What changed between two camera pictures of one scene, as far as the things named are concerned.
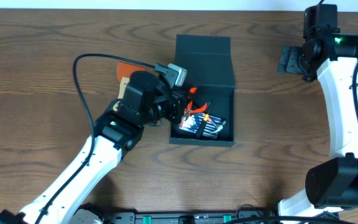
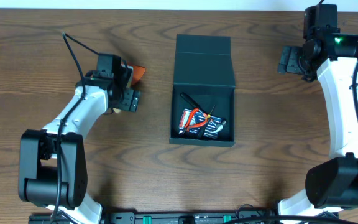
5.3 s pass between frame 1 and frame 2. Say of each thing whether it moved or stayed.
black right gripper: stayed
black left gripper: moved
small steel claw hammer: stayed
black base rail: stayed
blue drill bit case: stayed
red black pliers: moved
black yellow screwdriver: moved
